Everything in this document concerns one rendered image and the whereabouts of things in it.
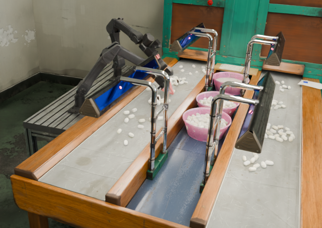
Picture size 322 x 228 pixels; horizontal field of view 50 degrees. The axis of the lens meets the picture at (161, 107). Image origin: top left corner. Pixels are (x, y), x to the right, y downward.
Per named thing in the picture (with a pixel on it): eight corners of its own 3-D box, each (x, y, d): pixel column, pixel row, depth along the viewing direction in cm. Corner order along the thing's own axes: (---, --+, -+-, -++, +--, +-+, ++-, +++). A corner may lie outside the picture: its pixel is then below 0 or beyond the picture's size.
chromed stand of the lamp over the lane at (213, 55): (179, 96, 239) (184, 31, 221) (187, 86, 256) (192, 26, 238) (206, 100, 233) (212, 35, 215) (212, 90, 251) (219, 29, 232)
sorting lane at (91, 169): (38, 184, 137) (37, 180, 137) (178, 63, 293) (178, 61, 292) (104, 205, 128) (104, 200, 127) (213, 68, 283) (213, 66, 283)
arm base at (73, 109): (92, 90, 222) (82, 88, 224) (76, 101, 205) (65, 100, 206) (92, 101, 225) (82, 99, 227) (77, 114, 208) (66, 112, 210)
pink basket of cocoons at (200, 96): (197, 122, 204) (198, 107, 200) (192, 103, 228) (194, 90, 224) (242, 123, 204) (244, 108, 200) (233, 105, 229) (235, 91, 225)
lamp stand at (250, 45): (237, 106, 227) (247, 39, 208) (242, 96, 244) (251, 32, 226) (267, 111, 221) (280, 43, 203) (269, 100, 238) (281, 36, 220)
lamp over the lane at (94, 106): (78, 114, 124) (77, 96, 121) (146, 66, 177) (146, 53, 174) (97, 119, 122) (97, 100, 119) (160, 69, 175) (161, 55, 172)
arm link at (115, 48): (151, 61, 222) (109, 37, 209) (154, 65, 214) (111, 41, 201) (141, 77, 224) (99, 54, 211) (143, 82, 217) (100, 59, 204)
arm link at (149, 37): (157, 39, 239) (148, 26, 240) (149, 41, 233) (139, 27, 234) (148, 49, 247) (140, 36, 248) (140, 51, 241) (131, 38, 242)
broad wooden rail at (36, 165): (18, 204, 147) (12, 167, 139) (164, 76, 302) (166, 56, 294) (41, 211, 143) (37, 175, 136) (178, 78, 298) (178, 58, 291)
